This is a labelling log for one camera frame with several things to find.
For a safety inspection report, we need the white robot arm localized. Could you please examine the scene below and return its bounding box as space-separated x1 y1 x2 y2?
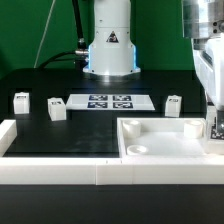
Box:
83 0 224 133

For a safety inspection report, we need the white square tabletop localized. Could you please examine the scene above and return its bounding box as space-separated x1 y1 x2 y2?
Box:
116 117 224 159

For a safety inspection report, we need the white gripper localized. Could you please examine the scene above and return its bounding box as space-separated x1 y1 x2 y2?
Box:
193 39 224 132

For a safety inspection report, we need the thin white cable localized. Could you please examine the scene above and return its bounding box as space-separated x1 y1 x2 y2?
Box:
33 0 58 69

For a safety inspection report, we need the white U-shaped obstacle fence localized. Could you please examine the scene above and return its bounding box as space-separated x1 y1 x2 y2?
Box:
0 120 224 185

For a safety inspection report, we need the black cable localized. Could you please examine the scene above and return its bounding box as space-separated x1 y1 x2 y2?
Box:
38 0 90 69

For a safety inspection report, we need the white marker sheet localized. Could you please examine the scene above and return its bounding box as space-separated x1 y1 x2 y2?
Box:
66 94 155 111

